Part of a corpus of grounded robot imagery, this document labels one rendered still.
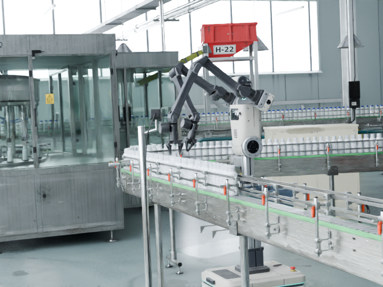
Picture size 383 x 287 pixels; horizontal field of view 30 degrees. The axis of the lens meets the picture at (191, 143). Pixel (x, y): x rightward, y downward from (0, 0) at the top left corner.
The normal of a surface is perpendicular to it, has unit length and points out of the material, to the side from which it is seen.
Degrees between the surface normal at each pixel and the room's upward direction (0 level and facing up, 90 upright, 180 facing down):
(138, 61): 90
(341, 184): 91
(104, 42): 90
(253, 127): 101
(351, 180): 91
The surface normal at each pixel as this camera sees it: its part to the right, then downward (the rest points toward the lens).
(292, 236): -0.94, 0.06
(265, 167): 0.05, 0.05
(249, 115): 0.35, 0.04
